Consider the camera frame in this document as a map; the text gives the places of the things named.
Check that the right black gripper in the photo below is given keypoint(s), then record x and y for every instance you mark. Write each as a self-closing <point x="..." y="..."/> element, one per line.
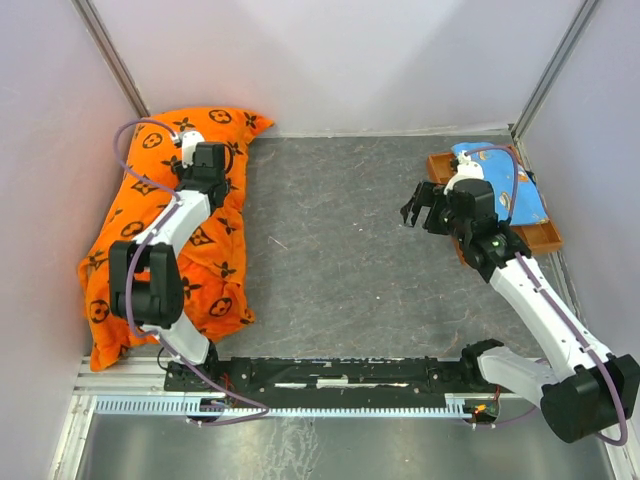
<point x="424" y="196"/>

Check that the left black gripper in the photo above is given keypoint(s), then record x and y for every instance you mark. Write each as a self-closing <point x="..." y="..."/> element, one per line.
<point x="183" y="174"/>

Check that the orange patterned pillowcase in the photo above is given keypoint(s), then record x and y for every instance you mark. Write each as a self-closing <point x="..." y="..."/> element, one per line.
<point x="213" y="262"/>

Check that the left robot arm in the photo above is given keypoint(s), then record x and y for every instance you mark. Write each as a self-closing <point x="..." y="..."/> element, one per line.
<point x="145" y="284"/>

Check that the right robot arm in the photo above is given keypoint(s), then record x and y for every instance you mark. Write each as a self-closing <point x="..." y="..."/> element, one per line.
<point x="582" y="388"/>

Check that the blue patterned cloth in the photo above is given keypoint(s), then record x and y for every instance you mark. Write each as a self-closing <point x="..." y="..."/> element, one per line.
<point x="516" y="196"/>

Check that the brown wooden divided tray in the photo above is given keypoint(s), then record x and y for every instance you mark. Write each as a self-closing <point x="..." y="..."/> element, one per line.
<point x="540" y="238"/>

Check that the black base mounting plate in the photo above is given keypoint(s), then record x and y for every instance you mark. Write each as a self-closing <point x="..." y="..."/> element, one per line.
<point x="335" y="383"/>

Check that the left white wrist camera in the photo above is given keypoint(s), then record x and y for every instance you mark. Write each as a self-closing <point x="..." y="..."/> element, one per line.
<point x="187" y="142"/>

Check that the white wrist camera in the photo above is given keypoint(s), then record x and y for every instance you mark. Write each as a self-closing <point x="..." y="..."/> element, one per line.
<point x="187" y="142"/>
<point x="467" y="168"/>

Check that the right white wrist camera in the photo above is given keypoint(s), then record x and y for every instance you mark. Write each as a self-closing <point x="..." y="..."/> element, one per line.
<point x="467" y="168"/>

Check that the light blue cable duct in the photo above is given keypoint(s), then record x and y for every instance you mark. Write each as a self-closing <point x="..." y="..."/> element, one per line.
<point x="196" y="407"/>

